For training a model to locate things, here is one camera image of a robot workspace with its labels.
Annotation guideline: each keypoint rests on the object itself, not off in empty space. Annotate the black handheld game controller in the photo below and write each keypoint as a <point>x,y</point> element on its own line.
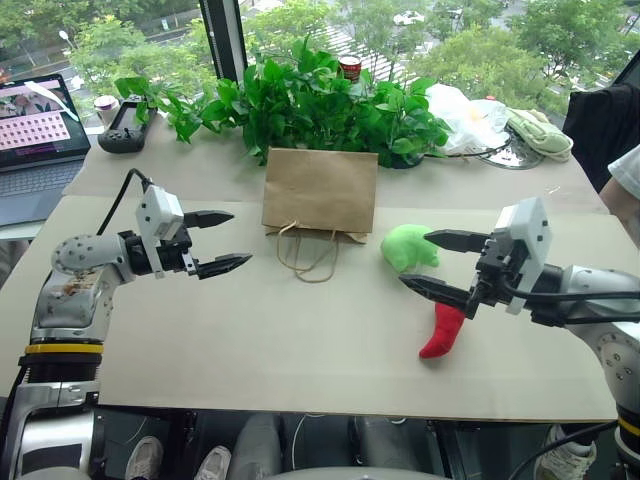
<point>125,130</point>

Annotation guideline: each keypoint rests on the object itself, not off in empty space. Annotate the white plastic bag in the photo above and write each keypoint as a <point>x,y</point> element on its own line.
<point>465,120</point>

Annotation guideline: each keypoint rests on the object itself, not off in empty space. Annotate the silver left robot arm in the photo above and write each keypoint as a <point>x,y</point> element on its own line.
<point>70,300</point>

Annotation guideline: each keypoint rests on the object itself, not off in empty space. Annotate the black chair back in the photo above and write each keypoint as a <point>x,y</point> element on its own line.
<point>600,130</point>

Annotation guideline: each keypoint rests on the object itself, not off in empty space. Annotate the person forearm white sleeve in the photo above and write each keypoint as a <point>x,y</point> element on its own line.
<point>625,200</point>

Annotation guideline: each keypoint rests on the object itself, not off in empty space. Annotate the brown paper bag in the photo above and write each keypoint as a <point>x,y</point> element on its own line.
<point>320,190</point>

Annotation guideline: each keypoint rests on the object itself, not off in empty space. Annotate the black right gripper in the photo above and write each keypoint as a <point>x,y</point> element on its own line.
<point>500,270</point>

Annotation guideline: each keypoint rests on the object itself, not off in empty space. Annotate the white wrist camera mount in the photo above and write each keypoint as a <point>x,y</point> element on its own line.
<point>537,225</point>
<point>156,210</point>

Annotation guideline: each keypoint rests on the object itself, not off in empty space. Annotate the red plush chili toy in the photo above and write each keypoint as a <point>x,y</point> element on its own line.
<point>445,330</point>

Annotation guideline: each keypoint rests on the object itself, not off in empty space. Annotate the pale green cloth bundle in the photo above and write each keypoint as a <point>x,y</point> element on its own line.
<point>542,135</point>

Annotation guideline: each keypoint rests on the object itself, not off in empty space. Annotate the black window frame post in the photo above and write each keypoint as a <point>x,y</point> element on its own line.
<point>225,40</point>

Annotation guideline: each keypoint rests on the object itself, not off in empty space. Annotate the grey sneaker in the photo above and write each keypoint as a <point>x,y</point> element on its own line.
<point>145,457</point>
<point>214,465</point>

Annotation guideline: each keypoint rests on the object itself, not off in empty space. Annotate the green plush toy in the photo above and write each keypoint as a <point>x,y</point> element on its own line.
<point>405,247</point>

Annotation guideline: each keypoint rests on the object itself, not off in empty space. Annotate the white cup purple lid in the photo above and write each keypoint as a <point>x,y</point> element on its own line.
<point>106,107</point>

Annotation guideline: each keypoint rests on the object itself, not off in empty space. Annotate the round silver tray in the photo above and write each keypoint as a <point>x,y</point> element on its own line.
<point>510,156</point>

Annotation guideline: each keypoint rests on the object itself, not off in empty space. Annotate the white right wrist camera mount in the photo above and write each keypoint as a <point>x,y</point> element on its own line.
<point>537,225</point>

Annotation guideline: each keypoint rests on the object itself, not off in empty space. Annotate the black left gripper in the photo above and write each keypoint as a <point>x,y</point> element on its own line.
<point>175,255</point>

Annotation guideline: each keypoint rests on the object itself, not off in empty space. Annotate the green leafy potted plant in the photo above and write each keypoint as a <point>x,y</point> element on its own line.
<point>300,110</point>

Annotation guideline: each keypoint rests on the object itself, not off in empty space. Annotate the red can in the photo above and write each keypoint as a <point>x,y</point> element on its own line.
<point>351,67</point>

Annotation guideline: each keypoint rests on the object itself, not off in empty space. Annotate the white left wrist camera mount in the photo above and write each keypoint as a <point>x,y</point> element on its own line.
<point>156,210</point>

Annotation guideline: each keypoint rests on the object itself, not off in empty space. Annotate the grey open laptop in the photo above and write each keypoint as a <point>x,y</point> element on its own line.
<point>35,165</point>

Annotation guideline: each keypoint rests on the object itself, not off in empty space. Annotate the white sneaker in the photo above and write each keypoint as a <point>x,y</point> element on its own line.
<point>565,457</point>

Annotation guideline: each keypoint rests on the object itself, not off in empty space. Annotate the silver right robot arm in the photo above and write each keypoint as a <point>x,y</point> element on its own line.
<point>620,350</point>

